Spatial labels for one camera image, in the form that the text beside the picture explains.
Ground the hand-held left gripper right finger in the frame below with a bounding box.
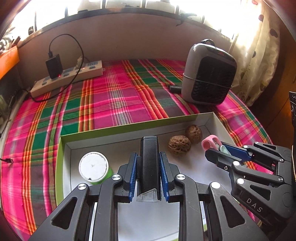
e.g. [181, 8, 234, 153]
[159, 152, 270, 241]

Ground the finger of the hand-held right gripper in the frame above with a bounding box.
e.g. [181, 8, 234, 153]
[205, 149, 283, 185]
[221, 141, 285, 170]

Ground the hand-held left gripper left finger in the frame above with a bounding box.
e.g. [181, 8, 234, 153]
[28, 152, 139, 241]

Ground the pink clip with white pad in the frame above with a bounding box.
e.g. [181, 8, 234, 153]
[201, 134, 229, 167]

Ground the black rectangular device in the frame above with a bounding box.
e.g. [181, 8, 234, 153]
[136, 136, 162, 202]

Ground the brown walnut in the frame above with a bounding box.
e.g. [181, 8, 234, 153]
[168, 136, 192, 156]
[185, 125, 203, 144]

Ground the white green spool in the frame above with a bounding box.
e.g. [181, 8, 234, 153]
[79, 151, 114, 185]

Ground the green cardboard box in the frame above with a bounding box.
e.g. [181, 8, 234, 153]
[55, 112, 241, 241]

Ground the plaid pink green blanket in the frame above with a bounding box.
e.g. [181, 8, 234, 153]
[0, 58, 273, 237]

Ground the grey portable heater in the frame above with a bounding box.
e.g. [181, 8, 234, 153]
[181, 39, 238, 106]

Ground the cream dotted curtain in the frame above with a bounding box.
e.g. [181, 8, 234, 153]
[231, 0, 281, 107]

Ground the beige power strip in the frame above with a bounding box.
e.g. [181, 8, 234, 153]
[30, 60, 104, 98]

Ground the black charger adapter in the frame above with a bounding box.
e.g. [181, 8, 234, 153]
[46, 54, 63, 79]

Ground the orange tray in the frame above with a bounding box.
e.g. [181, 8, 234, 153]
[0, 45, 20, 79]

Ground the window grille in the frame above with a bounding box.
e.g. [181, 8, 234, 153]
[62, 0, 232, 40]

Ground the black charging cable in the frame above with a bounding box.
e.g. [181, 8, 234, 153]
[0, 34, 84, 164]

